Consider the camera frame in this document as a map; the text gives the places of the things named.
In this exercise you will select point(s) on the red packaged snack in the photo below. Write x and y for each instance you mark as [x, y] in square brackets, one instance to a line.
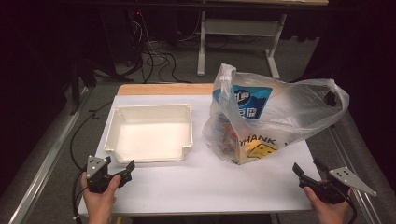
[223, 130]

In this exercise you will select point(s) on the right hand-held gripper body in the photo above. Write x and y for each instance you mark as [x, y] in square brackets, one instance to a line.
[348, 180]

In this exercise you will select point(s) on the blue milk carton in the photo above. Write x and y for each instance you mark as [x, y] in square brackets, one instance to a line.
[252, 99]

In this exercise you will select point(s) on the aluminium rail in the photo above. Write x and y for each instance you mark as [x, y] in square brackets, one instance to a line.
[46, 161]
[362, 205]

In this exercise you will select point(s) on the white desk frame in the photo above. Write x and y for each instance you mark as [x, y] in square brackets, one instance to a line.
[239, 28]

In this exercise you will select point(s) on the yellow drink carton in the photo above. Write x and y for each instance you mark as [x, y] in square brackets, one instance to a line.
[258, 150]

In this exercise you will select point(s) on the white plastic tray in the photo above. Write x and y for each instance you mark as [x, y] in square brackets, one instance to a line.
[152, 137]

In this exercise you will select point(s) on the person's left hand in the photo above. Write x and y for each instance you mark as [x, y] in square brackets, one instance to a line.
[99, 202]

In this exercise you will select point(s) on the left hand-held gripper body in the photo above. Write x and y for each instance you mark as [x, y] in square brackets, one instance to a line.
[95, 166]

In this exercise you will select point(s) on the clear plastic shopping bag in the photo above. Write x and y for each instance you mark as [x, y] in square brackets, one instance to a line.
[295, 109]

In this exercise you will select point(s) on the dark stand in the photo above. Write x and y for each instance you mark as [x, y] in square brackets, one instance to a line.
[74, 93]

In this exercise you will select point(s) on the person's right hand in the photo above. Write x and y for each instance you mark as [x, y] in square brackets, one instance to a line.
[330, 214]

